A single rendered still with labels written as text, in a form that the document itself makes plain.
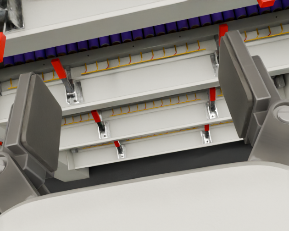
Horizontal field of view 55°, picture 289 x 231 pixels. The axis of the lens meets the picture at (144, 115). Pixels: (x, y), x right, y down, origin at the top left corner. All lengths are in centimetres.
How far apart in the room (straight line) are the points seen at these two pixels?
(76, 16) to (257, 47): 32
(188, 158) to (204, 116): 36
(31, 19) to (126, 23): 11
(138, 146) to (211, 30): 48
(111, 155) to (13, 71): 45
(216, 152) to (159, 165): 21
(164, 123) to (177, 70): 21
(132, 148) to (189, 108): 27
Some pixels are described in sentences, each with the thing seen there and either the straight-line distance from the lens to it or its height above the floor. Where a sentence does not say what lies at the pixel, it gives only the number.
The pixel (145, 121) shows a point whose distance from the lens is 69.
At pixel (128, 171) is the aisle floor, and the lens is 103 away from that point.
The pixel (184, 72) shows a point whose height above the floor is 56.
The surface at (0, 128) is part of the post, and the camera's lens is 61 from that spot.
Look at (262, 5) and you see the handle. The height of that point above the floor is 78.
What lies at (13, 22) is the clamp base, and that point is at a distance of 36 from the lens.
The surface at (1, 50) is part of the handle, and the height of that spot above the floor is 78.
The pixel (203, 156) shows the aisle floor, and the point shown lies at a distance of 103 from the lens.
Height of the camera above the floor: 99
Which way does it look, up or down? 66 degrees down
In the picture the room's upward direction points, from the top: 20 degrees counter-clockwise
